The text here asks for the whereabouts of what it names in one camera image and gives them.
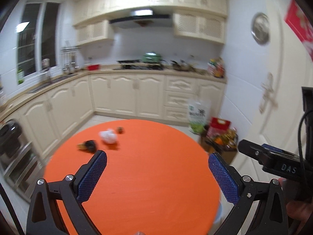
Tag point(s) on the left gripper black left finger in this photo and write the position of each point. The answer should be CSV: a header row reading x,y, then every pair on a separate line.
x,y
44,216

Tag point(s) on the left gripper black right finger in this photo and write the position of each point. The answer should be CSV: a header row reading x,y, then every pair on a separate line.
x,y
242,191

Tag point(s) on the potato slice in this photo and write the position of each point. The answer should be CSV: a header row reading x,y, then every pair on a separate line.
x,y
81,146

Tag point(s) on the white plastic bag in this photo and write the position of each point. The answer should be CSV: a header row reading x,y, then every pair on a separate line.
x,y
108,136

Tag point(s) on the brown walnut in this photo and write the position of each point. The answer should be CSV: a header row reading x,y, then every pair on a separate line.
x,y
120,130

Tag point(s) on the cream lower kitchen cabinets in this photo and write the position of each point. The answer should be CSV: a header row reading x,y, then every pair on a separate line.
x,y
53,114

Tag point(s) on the kitchen faucet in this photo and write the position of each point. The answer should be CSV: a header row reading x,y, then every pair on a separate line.
x,y
46,75

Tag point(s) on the kitchen window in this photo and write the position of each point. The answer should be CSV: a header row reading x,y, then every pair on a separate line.
x,y
37,35

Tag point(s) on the person's right hand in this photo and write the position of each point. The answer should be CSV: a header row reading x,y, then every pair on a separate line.
x,y
297,210

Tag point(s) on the cardboard box with groceries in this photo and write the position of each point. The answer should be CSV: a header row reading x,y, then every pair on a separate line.
x,y
225,144

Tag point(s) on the red gift box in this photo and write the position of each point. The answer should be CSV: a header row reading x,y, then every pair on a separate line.
x,y
217,126

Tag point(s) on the white green rice bag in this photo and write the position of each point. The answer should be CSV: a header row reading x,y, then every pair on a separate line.
x,y
198,114

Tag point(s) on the white door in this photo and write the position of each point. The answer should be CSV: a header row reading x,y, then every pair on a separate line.
x,y
247,65

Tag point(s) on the condiment bottles on counter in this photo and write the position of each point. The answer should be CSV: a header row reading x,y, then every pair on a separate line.
x,y
216,68

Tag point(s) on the wok pan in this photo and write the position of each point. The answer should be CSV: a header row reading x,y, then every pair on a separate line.
x,y
182,66

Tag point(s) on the red door poster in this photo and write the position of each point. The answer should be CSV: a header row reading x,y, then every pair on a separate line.
x,y
300,25

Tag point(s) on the green bottle on windowsill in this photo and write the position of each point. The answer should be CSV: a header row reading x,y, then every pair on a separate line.
x,y
20,76

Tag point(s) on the hanging utensil rack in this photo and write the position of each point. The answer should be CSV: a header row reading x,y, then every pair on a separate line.
x,y
69,63

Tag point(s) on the red basin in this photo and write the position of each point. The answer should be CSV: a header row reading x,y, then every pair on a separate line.
x,y
93,67

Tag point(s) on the green pot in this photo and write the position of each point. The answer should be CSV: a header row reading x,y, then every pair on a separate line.
x,y
151,57

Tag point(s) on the gas stove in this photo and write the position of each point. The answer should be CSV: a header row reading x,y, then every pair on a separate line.
x,y
138,65

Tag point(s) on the cream upper cabinets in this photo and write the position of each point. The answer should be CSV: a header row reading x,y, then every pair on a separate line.
x,y
201,19

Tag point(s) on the range hood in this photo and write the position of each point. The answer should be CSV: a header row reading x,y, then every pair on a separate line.
x,y
143,18

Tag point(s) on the door handle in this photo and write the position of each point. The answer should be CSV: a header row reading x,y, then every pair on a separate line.
x,y
267,97

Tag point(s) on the round metal wall plate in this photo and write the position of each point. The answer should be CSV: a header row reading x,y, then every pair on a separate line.
x,y
260,28

